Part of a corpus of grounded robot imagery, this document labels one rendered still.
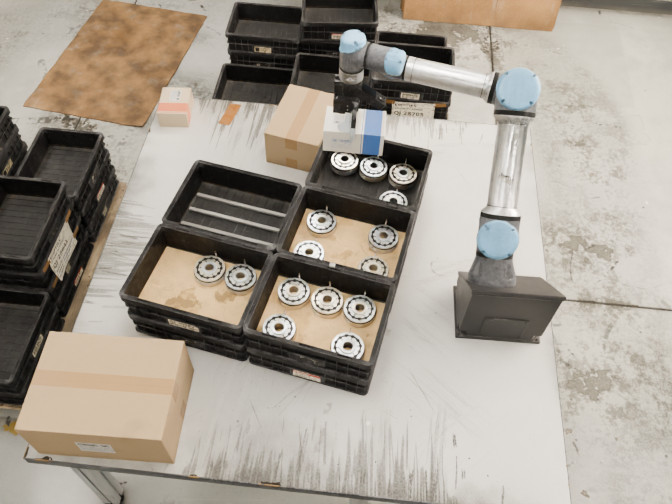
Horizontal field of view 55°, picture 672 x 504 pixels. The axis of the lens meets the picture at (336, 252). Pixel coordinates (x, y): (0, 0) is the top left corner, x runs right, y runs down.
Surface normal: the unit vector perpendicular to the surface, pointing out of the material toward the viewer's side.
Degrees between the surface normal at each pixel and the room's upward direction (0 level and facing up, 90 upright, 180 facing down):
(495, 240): 55
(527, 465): 0
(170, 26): 1
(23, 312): 0
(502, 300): 90
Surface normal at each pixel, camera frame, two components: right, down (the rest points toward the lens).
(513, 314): -0.07, 0.81
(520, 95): -0.22, 0.04
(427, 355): 0.03, -0.58
